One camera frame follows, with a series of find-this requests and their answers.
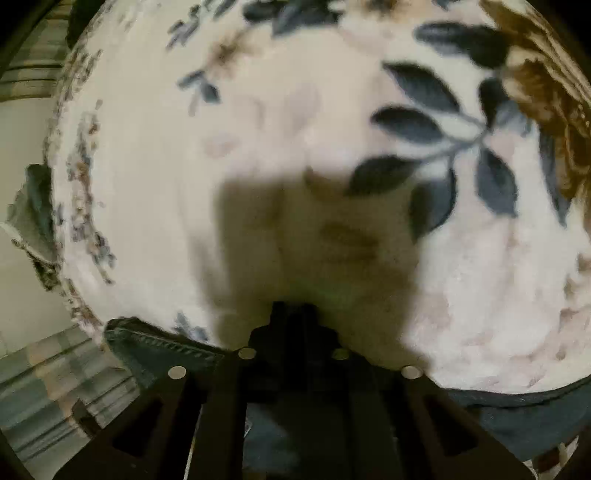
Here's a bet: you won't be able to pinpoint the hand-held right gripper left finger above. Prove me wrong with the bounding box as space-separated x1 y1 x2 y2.
54 301 296 480

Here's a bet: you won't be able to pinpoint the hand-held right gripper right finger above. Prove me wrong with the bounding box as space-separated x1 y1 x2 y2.
295 302 539 480

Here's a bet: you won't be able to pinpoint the dark blue pants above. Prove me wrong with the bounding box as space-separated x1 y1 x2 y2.
102 318 583 480

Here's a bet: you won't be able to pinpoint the floral fleece blanket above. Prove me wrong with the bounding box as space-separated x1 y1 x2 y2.
44 0 591 393

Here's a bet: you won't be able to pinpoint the plaid bed sheet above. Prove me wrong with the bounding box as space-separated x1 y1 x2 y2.
0 323 148 467

